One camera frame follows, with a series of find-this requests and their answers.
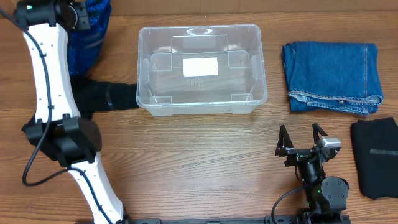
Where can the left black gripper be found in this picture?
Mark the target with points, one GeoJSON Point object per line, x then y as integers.
{"type": "Point", "coordinates": [71, 29]}

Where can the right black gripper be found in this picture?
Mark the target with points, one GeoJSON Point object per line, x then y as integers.
{"type": "Point", "coordinates": [295, 155]}

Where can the blue green sequin cloth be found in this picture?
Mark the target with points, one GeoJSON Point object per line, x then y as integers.
{"type": "Point", "coordinates": [85, 46]}

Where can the large black cloth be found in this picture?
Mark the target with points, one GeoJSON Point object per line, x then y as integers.
{"type": "Point", "coordinates": [374, 146]}

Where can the black cloth with grey band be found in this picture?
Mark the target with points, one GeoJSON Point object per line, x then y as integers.
{"type": "Point", "coordinates": [92, 96]}

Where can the small black cloth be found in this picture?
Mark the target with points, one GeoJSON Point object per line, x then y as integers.
{"type": "Point", "coordinates": [30, 123]}

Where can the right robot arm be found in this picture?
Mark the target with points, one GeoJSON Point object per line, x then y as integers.
{"type": "Point", "coordinates": [326, 196]}

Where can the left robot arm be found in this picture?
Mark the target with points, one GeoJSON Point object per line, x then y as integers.
{"type": "Point", "coordinates": [58, 130]}

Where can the folded blue denim jeans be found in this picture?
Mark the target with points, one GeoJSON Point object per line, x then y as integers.
{"type": "Point", "coordinates": [333, 76]}

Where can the clear plastic storage bin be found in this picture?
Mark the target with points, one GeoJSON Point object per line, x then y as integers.
{"type": "Point", "coordinates": [163, 90]}

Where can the white label in bin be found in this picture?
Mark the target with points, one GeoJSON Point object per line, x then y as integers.
{"type": "Point", "coordinates": [200, 67]}

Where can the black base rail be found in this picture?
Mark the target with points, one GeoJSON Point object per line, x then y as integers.
{"type": "Point", "coordinates": [217, 221]}

